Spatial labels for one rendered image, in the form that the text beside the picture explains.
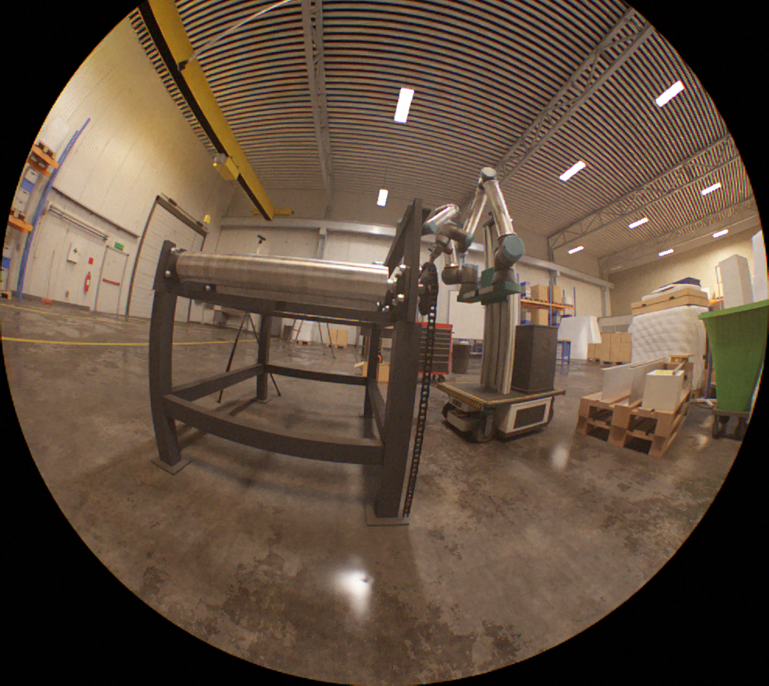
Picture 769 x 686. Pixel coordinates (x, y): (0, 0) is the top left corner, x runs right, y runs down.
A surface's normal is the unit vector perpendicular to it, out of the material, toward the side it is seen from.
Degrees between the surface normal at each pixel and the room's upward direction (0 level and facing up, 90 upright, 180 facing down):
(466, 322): 90
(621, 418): 90
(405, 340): 90
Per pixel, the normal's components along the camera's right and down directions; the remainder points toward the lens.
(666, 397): -0.98, -0.11
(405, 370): 0.12, -0.14
